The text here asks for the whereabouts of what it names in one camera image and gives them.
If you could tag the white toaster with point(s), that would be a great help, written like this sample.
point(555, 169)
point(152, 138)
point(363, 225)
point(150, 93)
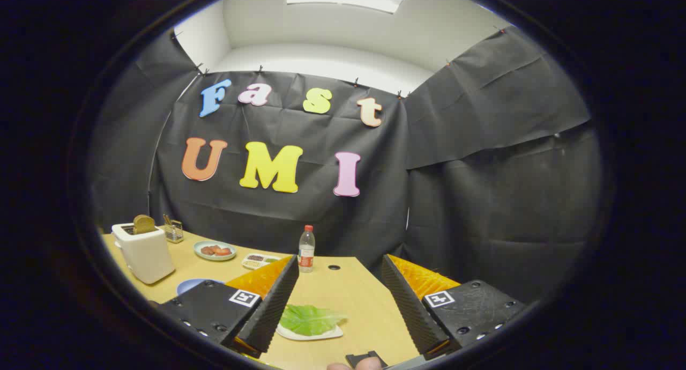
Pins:
point(147, 257)

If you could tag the blue plate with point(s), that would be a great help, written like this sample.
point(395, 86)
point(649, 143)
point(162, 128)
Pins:
point(187, 285)

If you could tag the brown bread slice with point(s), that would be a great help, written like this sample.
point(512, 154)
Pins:
point(143, 224)

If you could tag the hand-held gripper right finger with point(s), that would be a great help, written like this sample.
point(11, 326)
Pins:
point(410, 311)

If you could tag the white divided condiment tray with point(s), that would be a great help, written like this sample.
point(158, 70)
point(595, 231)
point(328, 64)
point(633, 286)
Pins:
point(257, 261)

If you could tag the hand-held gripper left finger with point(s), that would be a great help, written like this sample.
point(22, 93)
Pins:
point(270, 311)

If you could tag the green lettuce leaf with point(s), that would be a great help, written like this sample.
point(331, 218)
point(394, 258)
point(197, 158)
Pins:
point(311, 319)

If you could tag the white rectangular plate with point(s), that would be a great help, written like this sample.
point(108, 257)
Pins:
point(305, 337)

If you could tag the red tomato slice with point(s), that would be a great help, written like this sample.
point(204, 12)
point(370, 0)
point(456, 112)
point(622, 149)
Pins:
point(223, 251)

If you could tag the brown wooden stick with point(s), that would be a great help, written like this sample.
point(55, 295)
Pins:
point(167, 220)

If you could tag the clear red-capped water bottle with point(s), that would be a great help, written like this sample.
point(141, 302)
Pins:
point(306, 252)

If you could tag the brown meat slices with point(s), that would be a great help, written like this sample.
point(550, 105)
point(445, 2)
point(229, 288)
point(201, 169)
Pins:
point(207, 250)

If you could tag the light green plate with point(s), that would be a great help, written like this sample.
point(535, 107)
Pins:
point(206, 256)

